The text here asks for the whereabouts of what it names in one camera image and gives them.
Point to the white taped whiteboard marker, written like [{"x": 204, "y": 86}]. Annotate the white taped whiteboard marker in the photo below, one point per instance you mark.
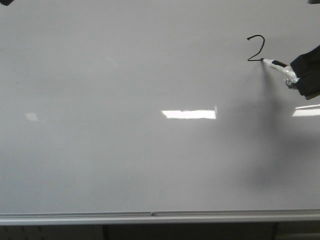
[{"x": 290, "y": 77}]

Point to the white whiteboard with aluminium frame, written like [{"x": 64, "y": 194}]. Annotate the white whiteboard with aluminium frame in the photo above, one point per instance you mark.
[{"x": 111, "y": 110}]

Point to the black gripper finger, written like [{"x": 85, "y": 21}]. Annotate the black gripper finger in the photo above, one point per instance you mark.
[{"x": 307, "y": 69}]

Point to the dark table under whiteboard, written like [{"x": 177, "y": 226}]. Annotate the dark table under whiteboard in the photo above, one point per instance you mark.
[{"x": 303, "y": 230}]

